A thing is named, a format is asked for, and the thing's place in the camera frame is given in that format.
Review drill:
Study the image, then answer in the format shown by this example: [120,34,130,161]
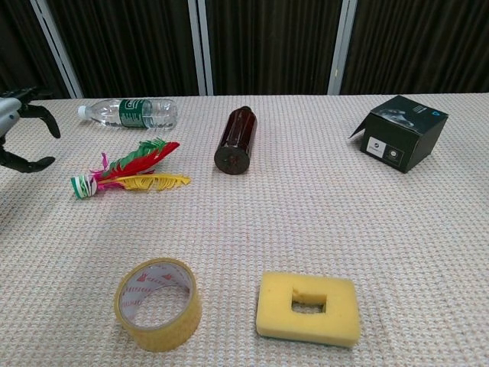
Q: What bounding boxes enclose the beige woven tablecloth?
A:
[0,91,489,367]

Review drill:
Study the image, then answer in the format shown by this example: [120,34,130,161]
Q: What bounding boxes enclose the yellow tape roll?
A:
[114,257,203,353]

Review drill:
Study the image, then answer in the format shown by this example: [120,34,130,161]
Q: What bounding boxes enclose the grey partition frame post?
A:
[326,0,358,96]
[195,0,214,96]
[30,0,84,99]

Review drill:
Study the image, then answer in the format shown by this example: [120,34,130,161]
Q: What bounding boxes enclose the yellow sponge with hole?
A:
[254,271,361,349]

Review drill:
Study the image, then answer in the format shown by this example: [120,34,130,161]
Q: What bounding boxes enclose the colourful feather shuttlecock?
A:
[70,138,192,200]

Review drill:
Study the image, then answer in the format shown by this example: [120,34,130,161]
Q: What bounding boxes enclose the black cardboard box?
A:
[348,95,449,174]

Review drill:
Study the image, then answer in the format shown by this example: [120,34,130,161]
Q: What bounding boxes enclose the dark brown bottle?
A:
[213,106,259,176]

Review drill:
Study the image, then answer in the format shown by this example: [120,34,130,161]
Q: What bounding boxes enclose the clear plastic water bottle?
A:
[77,97,180,131]

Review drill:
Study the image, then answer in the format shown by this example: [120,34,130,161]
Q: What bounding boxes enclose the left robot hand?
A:
[0,86,62,174]

